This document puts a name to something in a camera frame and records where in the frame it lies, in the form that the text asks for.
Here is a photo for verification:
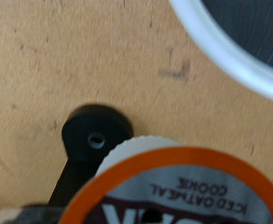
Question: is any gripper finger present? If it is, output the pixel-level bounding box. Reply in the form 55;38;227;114
0;203;65;224

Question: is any black Keurig coffee machine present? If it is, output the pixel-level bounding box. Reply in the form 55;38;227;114
47;104;134;208

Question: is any orange-rimmed coffee pod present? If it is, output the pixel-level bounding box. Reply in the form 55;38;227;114
58;134;273;224

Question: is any white two-tier turntable stand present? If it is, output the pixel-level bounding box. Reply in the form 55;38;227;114
168;0;273;105

